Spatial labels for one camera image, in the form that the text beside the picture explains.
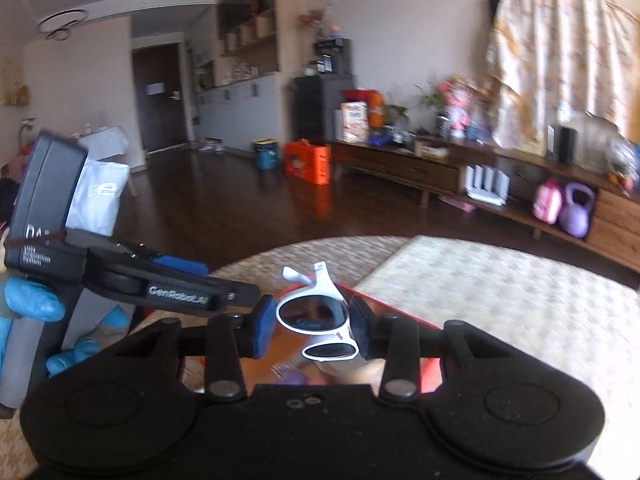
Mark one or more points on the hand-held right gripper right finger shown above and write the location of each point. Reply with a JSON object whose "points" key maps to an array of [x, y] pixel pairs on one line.
{"points": [[363, 330]]}

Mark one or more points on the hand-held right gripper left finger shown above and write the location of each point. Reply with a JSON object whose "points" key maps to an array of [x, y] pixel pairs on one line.
{"points": [[262, 330]]}

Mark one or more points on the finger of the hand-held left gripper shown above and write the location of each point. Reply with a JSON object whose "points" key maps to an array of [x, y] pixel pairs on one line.
{"points": [[190, 296], [180, 265]]}

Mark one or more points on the white sunglasses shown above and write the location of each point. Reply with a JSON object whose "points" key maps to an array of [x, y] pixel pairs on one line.
{"points": [[310, 317]]}

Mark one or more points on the red square tin box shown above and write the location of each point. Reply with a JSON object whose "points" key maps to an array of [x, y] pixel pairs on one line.
{"points": [[431, 365]]}

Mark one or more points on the person's left hand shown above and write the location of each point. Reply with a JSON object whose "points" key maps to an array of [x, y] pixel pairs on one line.
{"points": [[35, 300]]}

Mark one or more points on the white plastic bag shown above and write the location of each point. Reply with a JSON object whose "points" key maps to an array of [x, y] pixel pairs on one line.
{"points": [[97, 195]]}

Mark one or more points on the pair of shoes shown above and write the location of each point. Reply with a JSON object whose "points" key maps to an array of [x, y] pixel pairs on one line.
{"points": [[210, 146]]}

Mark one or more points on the blue waste bin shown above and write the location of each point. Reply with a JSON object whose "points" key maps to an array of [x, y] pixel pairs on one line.
{"points": [[266, 156]]}

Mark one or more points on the dark wooden door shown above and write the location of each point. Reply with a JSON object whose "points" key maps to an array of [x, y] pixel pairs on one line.
{"points": [[160, 100]]}

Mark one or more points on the pink flat mat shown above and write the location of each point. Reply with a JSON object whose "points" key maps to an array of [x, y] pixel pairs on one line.
{"points": [[457, 204]]}

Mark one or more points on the orange gift box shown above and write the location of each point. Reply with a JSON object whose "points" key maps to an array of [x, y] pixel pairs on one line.
{"points": [[307, 162]]}

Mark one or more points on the wooden television cabinet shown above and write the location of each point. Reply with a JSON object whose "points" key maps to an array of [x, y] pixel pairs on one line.
{"points": [[400, 165]]}

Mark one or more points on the round ceiling light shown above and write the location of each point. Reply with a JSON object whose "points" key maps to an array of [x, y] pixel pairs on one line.
{"points": [[62, 24]]}

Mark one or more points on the white router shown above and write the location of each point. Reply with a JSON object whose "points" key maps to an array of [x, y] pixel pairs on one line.
{"points": [[486, 187]]}

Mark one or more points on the small cardboard box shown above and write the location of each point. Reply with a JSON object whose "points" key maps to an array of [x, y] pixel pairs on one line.
{"points": [[431, 150]]}

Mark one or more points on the black mini fridge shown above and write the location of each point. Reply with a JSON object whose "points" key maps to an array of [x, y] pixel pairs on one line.
{"points": [[315, 110]]}

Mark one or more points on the white and yellow cereal box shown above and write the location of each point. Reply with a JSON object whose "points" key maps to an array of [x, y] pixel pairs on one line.
{"points": [[355, 122]]}

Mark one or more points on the small leafy potted plant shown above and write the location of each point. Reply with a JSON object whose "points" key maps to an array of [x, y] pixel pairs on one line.
{"points": [[397, 117]]}

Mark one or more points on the plant in striped pot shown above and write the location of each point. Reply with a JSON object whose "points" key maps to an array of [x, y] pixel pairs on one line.
{"points": [[442, 125]]}

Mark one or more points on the red and orange boxes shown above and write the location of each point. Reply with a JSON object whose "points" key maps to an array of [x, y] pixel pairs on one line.
{"points": [[376, 107]]}

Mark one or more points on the pink toy suitcase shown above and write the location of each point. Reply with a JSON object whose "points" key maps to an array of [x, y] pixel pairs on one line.
{"points": [[547, 205]]}

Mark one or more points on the purple kettlebell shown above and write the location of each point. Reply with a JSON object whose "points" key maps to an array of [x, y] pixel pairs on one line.
{"points": [[576, 215]]}

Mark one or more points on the pink doll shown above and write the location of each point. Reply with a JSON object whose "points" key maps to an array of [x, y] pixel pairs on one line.
{"points": [[460, 107]]}

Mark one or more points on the black coffee machine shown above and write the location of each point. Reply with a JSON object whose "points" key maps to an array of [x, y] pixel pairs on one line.
{"points": [[332, 57]]}

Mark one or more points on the black cylinder speaker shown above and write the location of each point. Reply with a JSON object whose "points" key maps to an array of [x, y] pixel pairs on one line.
{"points": [[568, 146]]}

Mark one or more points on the flower vase with figure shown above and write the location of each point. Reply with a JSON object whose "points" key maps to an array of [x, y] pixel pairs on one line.
{"points": [[327, 20]]}

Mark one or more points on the clear bag of fruit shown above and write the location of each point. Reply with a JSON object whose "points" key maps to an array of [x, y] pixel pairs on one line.
{"points": [[625, 165]]}

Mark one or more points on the floral cloth covered TV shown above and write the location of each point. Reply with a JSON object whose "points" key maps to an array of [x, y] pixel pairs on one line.
{"points": [[560, 60]]}

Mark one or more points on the black television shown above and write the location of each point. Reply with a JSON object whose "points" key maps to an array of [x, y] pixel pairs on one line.
{"points": [[494, 7]]}

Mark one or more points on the wooden wall shelving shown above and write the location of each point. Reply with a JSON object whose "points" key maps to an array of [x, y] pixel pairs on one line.
{"points": [[240, 85]]}

